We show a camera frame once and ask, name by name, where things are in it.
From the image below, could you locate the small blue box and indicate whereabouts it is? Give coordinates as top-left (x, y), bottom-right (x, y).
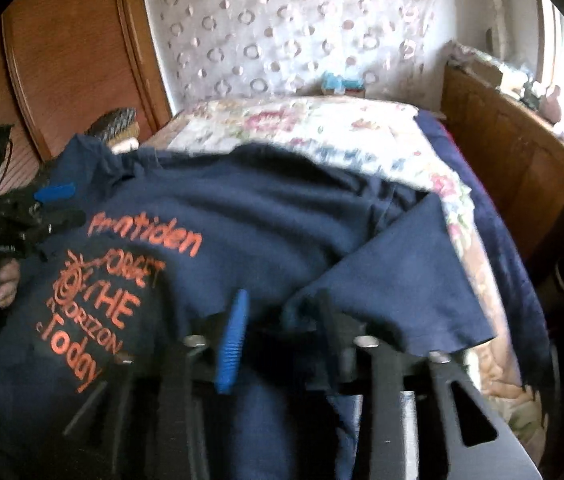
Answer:
top-left (321, 72), bottom-right (367, 97)

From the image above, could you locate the navy bed sheet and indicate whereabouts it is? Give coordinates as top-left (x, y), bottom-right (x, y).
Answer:
top-left (414, 110), bottom-right (564, 393)

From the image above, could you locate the dark patterned folded cloth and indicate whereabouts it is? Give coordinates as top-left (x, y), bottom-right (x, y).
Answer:
top-left (85, 106), bottom-right (139, 142)

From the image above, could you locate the circle patterned curtain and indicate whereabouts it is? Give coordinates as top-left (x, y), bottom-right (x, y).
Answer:
top-left (140, 0), bottom-right (445, 107)

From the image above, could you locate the wooden wardrobe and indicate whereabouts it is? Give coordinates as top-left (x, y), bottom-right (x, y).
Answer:
top-left (0, 0), bottom-right (173, 196)

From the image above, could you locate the navy t-shirt orange print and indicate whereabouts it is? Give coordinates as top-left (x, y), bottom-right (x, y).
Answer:
top-left (0, 135), bottom-right (496, 480)

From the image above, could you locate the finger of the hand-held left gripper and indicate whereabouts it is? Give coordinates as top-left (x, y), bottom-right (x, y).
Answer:
top-left (22, 209), bottom-right (86, 241)
top-left (9, 183), bottom-right (77, 211)

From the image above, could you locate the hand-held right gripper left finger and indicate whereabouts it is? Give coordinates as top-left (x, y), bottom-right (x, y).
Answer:
top-left (62, 289), bottom-right (251, 480)

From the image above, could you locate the floral bedspread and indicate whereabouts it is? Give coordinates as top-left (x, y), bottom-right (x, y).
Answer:
top-left (164, 97), bottom-right (548, 453)

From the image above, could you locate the assorted small clutter pile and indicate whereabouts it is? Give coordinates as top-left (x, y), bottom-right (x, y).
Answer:
top-left (446, 40), bottom-right (564, 161)

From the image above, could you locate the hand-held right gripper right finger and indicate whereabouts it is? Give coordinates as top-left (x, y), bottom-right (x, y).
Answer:
top-left (307, 290), bottom-right (545, 480)

